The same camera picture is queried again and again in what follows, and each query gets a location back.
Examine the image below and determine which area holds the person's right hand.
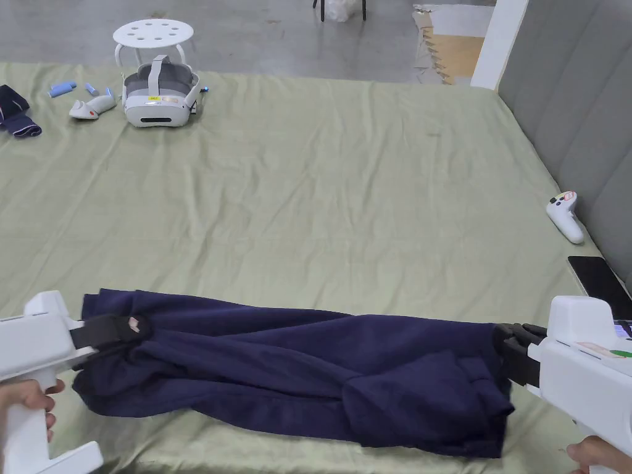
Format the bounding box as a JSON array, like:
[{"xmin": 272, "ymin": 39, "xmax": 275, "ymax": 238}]
[{"xmin": 566, "ymin": 436, "xmax": 632, "ymax": 474}]

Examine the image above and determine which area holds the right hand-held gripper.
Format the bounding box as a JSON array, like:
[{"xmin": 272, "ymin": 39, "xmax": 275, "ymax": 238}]
[{"xmin": 493, "ymin": 295, "xmax": 632, "ymax": 474}]

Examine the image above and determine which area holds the dark blue shirt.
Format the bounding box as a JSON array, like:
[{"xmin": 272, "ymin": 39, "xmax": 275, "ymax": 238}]
[{"xmin": 72, "ymin": 288, "xmax": 517, "ymax": 459}]

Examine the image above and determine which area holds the white hand controller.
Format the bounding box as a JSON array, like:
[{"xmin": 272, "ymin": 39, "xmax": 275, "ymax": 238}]
[
  {"xmin": 545, "ymin": 189, "xmax": 586, "ymax": 245},
  {"xmin": 69, "ymin": 93, "xmax": 119, "ymax": 122}
]

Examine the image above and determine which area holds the bed with pale green sheet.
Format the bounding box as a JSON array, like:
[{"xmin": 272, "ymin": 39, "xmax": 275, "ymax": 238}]
[{"xmin": 0, "ymin": 61, "xmax": 632, "ymax": 474}]

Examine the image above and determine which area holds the dark blue bunched garment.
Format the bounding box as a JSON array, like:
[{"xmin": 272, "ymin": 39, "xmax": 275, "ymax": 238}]
[{"xmin": 0, "ymin": 84, "xmax": 44, "ymax": 139}]

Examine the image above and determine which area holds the white headset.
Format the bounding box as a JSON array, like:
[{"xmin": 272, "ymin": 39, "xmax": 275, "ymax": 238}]
[{"xmin": 121, "ymin": 55, "xmax": 203, "ymax": 129}]

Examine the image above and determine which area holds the person's left hand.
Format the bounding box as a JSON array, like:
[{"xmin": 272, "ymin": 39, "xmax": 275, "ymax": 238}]
[{"xmin": 0, "ymin": 378, "xmax": 66, "ymax": 445}]

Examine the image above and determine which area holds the brown floor mat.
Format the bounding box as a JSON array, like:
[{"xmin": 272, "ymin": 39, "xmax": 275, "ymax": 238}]
[{"xmin": 412, "ymin": 3, "xmax": 496, "ymax": 86}]

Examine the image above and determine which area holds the white round stool with holes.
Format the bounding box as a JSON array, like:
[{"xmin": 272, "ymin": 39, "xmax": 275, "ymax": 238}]
[{"xmin": 112, "ymin": 18, "xmax": 195, "ymax": 76}]

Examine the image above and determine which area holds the black phone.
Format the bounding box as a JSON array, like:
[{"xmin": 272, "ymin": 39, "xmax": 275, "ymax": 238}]
[{"xmin": 567, "ymin": 255, "xmax": 632, "ymax": 320}]

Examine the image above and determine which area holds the grey padded headboard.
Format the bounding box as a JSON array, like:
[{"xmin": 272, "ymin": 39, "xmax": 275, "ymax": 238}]
[{"xmin": 496, "ymin": 0, "xmax": 632, "ymax": 293}]

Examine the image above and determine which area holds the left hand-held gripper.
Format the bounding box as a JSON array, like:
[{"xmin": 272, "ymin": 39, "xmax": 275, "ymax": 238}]
[{"xmin": 0, "ymin": 290, "xmax": 154, "ymax": 474}]

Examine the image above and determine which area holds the black chair with white bag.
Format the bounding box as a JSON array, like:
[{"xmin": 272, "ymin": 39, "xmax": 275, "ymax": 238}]
[{"xmin": 311, "ymin": 0, "xmax": 368, "ymax": 23}]

